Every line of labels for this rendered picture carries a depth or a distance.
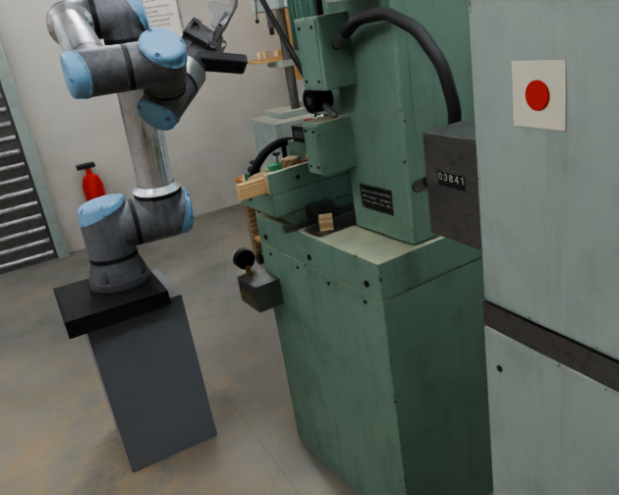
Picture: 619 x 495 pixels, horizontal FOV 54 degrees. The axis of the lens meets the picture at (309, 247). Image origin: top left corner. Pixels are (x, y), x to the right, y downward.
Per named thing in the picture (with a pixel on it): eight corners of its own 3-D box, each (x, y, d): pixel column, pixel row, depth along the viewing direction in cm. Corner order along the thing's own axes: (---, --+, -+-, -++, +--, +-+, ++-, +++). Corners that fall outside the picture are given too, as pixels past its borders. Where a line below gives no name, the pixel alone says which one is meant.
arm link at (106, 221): (86, 250, 196) (72, 199, 190) (140, 238, 202) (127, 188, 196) (89, 265, 183) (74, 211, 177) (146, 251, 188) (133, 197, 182)
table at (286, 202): (386, 149, 205) (384, 132, 203) (450, 159, 180) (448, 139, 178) (226, 198, 178) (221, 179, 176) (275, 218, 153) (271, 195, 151)
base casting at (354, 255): (378, 200, 197) (375, 173, 193) (523, 239, 149) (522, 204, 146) (258, 243, 176) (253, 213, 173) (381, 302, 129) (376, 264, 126)
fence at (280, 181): (444, 139, 179) (443, 121, 177) (448, 139, 178) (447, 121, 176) (269, 194, 152) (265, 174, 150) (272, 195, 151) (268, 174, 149)
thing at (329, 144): (340, 162, 147) (333, 113, 143) (357, 166, 141) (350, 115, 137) (308, 173, 143) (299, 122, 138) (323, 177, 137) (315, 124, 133)
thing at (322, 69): (333, 83, 138) (324, 14, 133) (357, 83, 131) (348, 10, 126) (303, 90, 135) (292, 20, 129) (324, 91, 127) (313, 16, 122)
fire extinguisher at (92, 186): (120, 238, 443) (97, 158, 421) (125, 245, 426) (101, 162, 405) (95, 245, 436) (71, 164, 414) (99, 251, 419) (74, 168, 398)
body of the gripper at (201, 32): (195, 14, 140) (170, 46, 134) (228, 31, 141) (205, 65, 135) (190, 36, 147) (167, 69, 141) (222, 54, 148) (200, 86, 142)
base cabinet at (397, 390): (400, 382, 222) (378, 199, 197) (530, 466, 175) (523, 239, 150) (297, 438, 202) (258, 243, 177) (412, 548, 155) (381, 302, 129)
